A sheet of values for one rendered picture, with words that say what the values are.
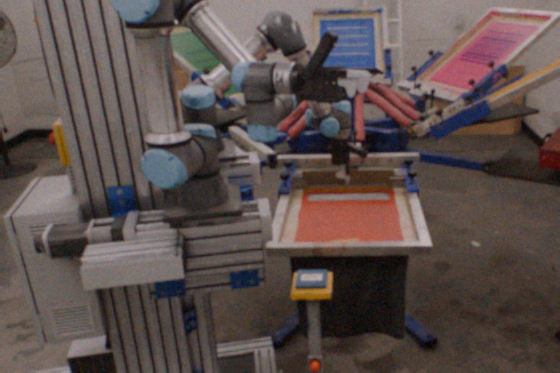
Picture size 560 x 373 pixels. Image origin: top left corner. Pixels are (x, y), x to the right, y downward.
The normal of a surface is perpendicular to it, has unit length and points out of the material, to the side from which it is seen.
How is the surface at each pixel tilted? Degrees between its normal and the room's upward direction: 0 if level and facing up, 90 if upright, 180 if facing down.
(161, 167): 98
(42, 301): 90
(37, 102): 90
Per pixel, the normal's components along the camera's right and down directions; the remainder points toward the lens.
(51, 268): 0.19, 0.39
